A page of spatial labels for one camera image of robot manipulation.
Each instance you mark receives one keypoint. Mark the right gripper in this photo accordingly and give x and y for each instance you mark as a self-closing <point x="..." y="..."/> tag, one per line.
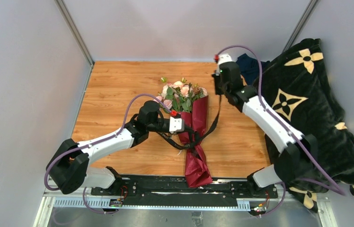
<point x="216" y="75"/>

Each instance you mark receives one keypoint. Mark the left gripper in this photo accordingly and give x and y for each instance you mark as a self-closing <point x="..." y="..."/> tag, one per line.
<point x="188" y="129"/>

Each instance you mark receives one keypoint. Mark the dark red wrapping paper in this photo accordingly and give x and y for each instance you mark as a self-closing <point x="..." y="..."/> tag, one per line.
<point x="197" y="172"/>

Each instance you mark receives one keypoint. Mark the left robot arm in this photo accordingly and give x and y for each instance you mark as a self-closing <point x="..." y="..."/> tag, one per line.
<point x="70" y="168"/>

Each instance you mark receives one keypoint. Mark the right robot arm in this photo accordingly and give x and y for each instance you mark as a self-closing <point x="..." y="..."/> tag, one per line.
<point x="295" y="149"/>

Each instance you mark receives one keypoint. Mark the black blanket with cream flowers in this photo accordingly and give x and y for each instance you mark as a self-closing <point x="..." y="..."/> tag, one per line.
<point x="296" y="86"/>

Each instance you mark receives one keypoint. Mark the dark blue cloth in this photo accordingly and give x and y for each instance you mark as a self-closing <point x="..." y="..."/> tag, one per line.
<point x="249" y="69"/>

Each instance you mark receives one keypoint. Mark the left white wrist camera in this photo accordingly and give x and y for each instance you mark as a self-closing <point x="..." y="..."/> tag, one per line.
<point x="176" y="125"/>

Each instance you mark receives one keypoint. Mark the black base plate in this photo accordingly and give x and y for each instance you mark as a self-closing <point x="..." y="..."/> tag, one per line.
<point x="173" y="191"/>

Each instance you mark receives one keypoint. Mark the aluminium rail frame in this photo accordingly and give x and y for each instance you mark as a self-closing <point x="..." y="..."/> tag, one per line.
<point x="80" y="209"/>

